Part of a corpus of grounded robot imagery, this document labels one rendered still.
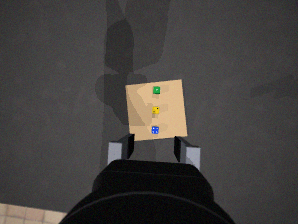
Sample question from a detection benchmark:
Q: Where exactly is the yellow die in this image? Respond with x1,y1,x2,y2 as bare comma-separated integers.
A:
152,107,159,114

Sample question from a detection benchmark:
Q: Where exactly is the tan square mat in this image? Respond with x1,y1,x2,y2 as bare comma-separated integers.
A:
125,80,187,141

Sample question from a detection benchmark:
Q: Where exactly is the blue die with white pips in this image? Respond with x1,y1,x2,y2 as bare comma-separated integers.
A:
152,126,159,134

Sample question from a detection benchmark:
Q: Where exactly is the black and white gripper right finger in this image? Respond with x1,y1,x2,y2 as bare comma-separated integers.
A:
174,136,201,171

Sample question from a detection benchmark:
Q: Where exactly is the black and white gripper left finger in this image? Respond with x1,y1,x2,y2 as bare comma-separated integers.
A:
108,133,135,164

